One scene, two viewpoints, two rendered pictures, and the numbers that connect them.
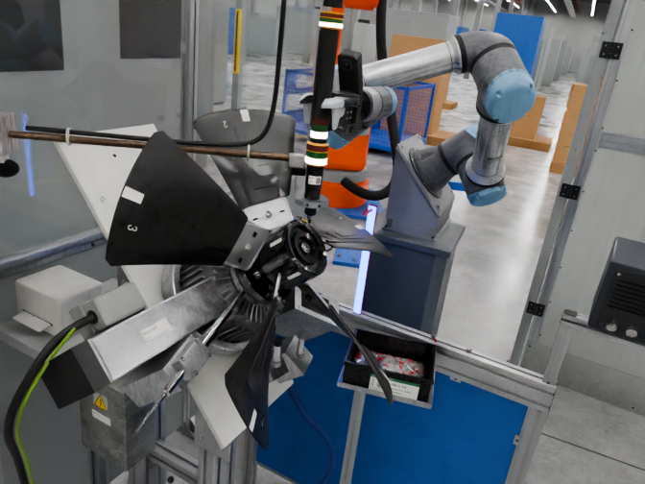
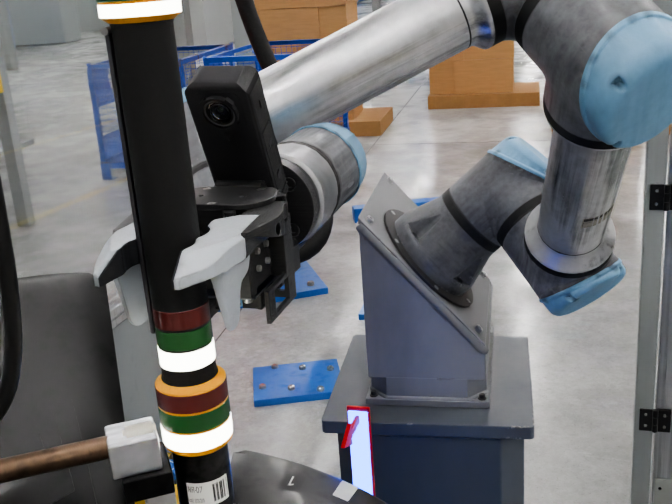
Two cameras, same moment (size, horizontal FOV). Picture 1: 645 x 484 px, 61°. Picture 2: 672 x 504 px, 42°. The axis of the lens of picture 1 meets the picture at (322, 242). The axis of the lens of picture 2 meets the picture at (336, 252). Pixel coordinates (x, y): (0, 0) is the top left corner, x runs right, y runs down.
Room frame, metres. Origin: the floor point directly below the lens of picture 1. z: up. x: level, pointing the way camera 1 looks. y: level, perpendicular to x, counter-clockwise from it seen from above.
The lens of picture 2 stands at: (0.58, 0.01, 1.64)
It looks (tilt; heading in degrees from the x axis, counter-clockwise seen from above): 19 degrees down; 351
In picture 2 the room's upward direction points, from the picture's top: 4 degrees counter-clockwise
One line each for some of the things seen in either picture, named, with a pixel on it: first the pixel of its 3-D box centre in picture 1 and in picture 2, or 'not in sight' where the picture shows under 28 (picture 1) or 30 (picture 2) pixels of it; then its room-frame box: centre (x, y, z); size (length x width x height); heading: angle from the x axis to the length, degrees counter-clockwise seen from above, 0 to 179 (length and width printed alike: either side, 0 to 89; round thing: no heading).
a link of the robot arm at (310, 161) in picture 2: (361, 104); (280, 195); (1.24, -0.05, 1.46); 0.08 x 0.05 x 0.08; 64
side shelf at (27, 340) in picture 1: (90, 319); not in sight; (1.21, 0.58, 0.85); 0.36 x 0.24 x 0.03; 154
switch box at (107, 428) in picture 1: (117, 410); not in sight; (1.02, 0.43, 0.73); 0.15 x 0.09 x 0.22; 64
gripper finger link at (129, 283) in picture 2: (309, 108); (136, 280); (1.09, 0.06, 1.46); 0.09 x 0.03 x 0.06; 143
